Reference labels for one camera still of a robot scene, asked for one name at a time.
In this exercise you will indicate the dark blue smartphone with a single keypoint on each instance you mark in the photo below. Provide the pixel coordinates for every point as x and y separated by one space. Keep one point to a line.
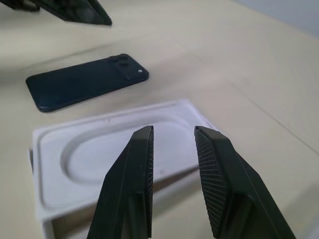
84 82

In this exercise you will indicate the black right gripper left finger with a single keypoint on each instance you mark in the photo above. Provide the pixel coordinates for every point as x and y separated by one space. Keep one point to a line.
124 189

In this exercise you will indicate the white phone box base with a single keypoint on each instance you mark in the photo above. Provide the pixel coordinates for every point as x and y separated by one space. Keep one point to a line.
99 154

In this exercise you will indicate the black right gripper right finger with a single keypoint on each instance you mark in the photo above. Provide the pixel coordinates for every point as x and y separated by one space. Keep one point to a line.
236 189

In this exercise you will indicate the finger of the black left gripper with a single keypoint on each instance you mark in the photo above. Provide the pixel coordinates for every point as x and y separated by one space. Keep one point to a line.
23 5
82 12

